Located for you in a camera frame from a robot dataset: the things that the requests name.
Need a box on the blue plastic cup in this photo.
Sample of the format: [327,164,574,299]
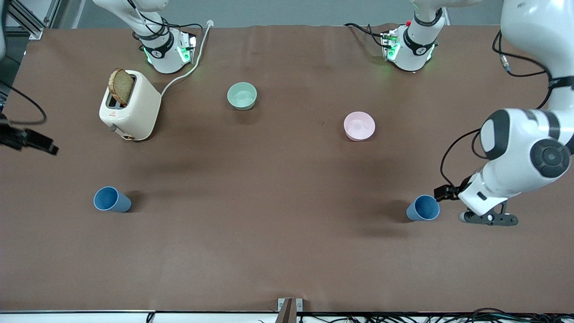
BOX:
[93,186,132,213]
[406,194,441,222]

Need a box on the brown bread slice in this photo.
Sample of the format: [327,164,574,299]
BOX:
[108,68,135,107]

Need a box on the cream white toaster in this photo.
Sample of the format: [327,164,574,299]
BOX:
[99,70,162,142]

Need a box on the pink bowl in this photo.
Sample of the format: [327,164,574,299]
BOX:
[344,111,376,142]

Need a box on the green lit circuit board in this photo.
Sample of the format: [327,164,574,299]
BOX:
[177,32,198,64]
[380,28,400,61]

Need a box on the brown table mat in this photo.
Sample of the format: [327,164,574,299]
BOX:
[0,23,574,314]

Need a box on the mint green bowl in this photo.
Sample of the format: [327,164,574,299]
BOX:
[226,82,258,111]

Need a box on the aluminium frame profile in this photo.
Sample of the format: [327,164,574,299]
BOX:
[5,0,46,40]

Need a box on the black cable bundle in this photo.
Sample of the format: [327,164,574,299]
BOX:
[258,307,574,323]

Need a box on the white toaster power cable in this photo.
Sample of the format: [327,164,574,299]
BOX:
[160,19,214,97]

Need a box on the black base cable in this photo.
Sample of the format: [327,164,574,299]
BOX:
[127,0,205,45]
[344,22,386,49]

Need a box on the grey metal bracket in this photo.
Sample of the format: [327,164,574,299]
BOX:
[278,298,304,313]

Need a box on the brown post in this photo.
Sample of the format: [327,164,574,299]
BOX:
[279,298,297,323]

